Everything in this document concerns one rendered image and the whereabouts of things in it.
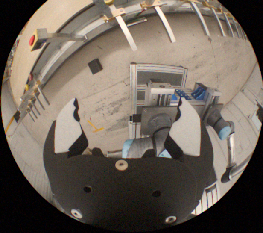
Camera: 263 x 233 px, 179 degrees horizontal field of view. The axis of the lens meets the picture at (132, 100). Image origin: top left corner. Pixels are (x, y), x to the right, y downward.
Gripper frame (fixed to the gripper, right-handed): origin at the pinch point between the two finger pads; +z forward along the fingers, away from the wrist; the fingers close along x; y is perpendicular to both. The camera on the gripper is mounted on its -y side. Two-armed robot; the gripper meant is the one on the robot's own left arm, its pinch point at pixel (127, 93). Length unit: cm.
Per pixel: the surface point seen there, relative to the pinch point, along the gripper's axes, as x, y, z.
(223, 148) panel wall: 220, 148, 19
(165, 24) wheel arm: 21, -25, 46
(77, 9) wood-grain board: -34, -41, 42
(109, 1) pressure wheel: -12, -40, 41
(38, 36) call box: -31.7, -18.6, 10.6
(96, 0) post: -11.6, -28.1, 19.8
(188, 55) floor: 96, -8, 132
